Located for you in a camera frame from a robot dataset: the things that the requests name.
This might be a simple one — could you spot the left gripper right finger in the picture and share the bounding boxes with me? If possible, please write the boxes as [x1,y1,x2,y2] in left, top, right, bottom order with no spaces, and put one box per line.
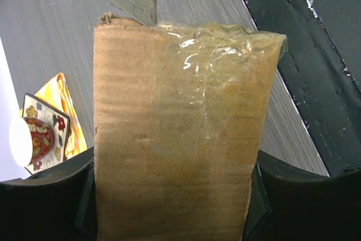
[242,151,360,240]

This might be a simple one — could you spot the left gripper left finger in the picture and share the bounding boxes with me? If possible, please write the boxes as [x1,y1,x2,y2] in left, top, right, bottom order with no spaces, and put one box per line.
[1,148,98,240]

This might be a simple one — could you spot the brown cardboard express box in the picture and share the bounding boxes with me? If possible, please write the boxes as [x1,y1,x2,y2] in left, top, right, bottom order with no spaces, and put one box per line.
[94,13,287,240]

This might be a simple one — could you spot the square floral ceramic plate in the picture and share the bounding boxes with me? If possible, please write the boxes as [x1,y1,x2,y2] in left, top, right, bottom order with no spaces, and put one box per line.
[21,93,70,174]

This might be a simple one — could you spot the orange checkered folded cloth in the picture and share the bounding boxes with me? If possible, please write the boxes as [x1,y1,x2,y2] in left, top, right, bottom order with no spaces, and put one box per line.
[35,73,87,159]

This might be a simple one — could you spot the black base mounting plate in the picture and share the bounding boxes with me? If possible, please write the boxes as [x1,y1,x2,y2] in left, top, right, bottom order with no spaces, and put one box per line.
[244,0,360,176]

